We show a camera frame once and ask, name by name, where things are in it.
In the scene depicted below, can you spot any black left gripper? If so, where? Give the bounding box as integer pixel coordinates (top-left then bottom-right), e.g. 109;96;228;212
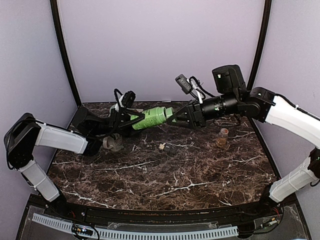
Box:
90;106;152;138

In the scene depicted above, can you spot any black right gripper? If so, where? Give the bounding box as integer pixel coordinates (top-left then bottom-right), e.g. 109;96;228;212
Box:
166;91;239;130

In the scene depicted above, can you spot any green pill bottle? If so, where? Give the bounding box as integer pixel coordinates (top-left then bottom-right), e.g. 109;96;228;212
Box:
132;106;174;130

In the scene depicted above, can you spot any grey weekly pill organizer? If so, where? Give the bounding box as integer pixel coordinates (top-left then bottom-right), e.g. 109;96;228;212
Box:
158;142;177;154

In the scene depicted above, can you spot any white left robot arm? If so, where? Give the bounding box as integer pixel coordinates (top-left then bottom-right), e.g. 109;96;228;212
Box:
3;106;140;218

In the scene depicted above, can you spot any celadon bowl on plate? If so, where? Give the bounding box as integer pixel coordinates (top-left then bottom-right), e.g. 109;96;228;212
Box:
109;104;119;113

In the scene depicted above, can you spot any beige ceramic mug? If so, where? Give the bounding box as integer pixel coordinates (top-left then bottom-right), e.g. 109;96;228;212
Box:
102;133;123;152

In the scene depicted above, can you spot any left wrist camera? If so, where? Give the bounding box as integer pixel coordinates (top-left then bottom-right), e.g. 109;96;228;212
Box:
114;88;136;111

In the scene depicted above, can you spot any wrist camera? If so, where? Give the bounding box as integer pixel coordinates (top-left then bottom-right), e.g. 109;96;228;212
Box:
175;74;206;104
114;88;136;111

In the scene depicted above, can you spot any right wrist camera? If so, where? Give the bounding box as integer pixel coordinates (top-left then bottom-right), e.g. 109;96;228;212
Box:
175;74;206;104

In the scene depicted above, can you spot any white slotted cable duct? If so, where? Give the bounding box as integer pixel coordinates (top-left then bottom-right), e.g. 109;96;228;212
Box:
31;213;239;240

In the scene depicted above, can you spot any black front rail base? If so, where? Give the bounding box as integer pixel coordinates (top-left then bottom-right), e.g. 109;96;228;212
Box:
45;181;284;231

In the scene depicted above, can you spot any black corner frame post right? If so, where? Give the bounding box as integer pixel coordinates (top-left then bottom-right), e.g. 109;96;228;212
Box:
247;0;273;90

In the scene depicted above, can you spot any black corner frame post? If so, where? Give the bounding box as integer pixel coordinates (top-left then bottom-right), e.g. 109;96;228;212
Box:
247;0;273;90
50;0;82;107

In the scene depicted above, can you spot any black corner frame post left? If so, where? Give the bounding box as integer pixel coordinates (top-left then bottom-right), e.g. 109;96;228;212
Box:
50;0;82;107

